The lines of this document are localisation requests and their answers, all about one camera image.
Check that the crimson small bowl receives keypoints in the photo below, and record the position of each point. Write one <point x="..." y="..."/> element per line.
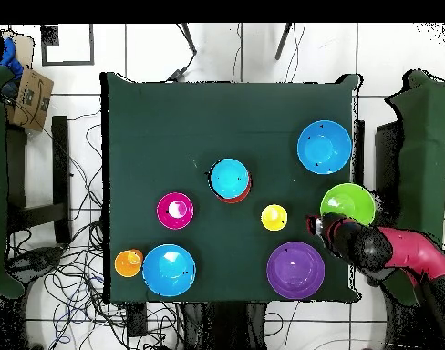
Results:
<point x="175" y="210"/>

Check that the black tripod leg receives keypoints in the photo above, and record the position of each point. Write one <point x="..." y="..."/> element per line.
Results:
<point x="189" y="38"/>
<point x="283" y="40"/>

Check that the blue cloth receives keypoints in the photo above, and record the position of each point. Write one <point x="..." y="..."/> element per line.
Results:
<point x="2" y="56"/>

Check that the small blue bowl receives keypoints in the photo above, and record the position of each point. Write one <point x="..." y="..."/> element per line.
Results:
<point x="229" y="178"/>

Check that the cardboard box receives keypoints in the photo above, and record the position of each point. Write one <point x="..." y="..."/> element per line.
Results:
<point x="31" y="98"/>

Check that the large green bowl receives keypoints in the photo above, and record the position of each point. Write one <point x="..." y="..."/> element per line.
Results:
<point x="350" y="200"/>

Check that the orange cup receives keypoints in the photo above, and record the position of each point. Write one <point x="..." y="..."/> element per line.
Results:
<point x="127" y="263"/>

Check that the black power brick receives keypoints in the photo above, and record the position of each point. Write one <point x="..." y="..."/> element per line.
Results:
<point x="136" y="319"/>

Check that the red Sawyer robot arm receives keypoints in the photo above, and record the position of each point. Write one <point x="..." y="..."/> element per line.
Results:
<point x="408" y="251"/>

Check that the yellow cup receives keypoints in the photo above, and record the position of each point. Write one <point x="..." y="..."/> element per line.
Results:
<point x="274" y="217"/>

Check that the large blue bowl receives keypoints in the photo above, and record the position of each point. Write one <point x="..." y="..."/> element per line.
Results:
<point x="169" y="270"/>
<point x="324" y="147"/>

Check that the black equipment box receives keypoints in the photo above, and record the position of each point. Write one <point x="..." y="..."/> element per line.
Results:
<point x="388" y="156"/>

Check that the orange bowl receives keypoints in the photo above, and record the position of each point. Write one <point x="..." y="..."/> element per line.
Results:
<point x="235" y="199"/>

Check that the black bench frame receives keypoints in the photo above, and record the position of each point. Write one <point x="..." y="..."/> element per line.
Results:
<point x="60" y="164"/>

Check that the large purple bowl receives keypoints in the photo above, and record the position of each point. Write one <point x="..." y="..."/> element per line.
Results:
<point x="295" y="270"/>

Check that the dark green tablecloth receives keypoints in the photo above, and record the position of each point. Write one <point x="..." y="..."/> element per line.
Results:
<point x="171" y="120"/>

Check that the black power adapter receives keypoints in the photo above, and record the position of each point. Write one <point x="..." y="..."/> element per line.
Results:
<point x="177" y="74"/>

